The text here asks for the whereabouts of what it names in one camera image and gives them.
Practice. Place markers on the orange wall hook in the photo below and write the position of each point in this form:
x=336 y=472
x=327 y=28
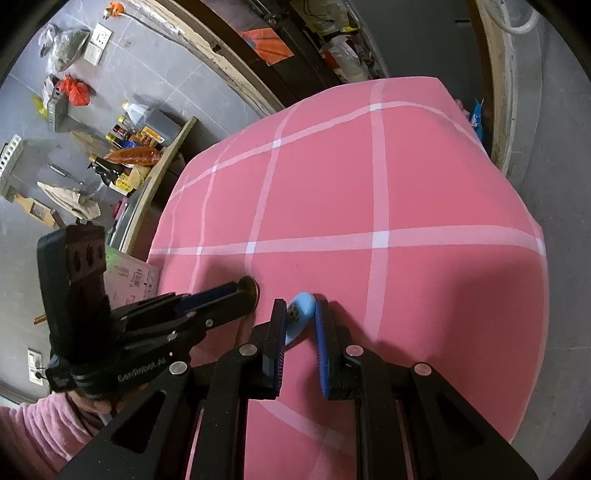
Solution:
x=114 y=9

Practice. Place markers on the dark sauce bottle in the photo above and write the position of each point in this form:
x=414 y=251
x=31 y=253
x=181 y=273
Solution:
x=108 y=170

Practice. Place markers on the dark wooden door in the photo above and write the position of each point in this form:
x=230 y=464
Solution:
x=295 y=74

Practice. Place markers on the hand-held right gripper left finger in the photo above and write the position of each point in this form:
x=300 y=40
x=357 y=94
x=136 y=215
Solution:
x=277 y=360

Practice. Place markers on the pink checked tablecloth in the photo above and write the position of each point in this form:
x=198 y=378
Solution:
x=415 y=184

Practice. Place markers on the clear oil jug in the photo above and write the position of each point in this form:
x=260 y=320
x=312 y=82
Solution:
x=157 y=122

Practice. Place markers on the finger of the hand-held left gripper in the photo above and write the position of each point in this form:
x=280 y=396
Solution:
x=217 y=318
x=203 y=297

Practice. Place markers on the beige hanging towel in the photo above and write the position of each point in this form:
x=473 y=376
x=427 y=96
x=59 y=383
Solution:
x=69 y=201

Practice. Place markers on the light blue spoon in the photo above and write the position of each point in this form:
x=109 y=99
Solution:
x=300 y=314

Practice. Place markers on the white wall rack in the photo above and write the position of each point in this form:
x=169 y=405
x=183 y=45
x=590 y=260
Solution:
x=9 y=161

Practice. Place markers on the white wall socket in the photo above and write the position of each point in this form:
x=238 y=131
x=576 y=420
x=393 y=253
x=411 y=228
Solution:
x=37 y=367
x=98 y=44

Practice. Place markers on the hanging metal utensil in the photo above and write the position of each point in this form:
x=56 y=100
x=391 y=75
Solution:
x=62 y=170

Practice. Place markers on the blue packet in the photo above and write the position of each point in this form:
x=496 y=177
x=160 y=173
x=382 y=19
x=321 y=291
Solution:
x=476 y=117

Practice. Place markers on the person's left forearm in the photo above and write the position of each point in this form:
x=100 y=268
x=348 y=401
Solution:
x=32 y=429

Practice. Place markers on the red plastic bag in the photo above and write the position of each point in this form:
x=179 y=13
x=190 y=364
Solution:
x=76 y=92

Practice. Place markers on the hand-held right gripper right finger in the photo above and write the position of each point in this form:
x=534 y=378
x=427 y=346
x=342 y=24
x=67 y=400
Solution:
x=322 y=360

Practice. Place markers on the wooden grater board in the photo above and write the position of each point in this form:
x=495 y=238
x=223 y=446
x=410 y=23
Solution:
x=32 y=207

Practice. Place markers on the clear plastic bag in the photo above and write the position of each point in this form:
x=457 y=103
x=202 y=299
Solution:
x=64 y=46

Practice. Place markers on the brass round spoon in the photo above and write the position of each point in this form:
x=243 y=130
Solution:
x=250 y=286

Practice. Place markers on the cardboard box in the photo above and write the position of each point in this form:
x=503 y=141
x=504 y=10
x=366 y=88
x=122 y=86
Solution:
x=134 y=277

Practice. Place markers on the grey wall shelf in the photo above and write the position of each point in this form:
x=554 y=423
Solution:
x=59 y=110

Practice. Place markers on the worn door frame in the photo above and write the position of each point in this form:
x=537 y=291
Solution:
x=221 y=60

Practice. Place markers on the orange door sticker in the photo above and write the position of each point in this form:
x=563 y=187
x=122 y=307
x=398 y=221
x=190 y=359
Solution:
x=270 y=46

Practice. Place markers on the clear plastic container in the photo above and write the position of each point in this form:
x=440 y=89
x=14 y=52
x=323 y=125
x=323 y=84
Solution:
x=346 y=57

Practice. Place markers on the yellow packet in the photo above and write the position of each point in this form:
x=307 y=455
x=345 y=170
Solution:
x=39 y=106

